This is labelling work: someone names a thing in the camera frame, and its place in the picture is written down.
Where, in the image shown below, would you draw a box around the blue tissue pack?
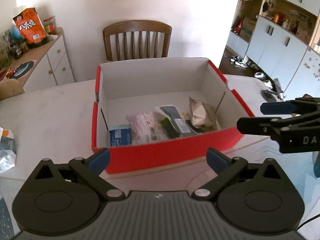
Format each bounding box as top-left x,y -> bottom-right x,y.
109,125 -> 131,147

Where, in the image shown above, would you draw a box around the silver foil snack bag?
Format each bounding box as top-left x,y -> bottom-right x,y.
187,97 -> 221,134

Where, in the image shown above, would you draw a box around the green white snack pouch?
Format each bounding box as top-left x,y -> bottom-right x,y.
155,105 -> 197,139

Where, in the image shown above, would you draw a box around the pink printed snack bag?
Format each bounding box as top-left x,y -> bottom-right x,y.
126,112 -> 169,145

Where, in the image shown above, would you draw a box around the black round table socket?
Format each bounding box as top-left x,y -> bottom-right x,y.
260,90 -> 277,103

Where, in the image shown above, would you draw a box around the white paper bag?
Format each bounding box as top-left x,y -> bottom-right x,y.
0,128 -> 16,173

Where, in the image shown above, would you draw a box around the red cardboard box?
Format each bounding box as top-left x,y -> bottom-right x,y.
92,58 -> 253,175

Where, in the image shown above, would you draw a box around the round blue placemat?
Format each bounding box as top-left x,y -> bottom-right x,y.
0,197 -> 14,240

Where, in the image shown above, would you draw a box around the white sideboard cabinet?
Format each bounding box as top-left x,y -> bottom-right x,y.
1,27 -> 75,100

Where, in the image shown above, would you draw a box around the brown wooden chair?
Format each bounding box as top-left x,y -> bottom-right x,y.
103,20 -> 172,61

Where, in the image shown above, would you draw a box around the red lid jar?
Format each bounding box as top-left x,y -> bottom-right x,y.
43,16 -> 55,34

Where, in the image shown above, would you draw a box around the orange snack bag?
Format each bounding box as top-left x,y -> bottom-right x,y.
13,8 -> 49,48

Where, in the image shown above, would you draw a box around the white wall cabinets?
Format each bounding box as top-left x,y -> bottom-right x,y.
226,0 -> 319,100

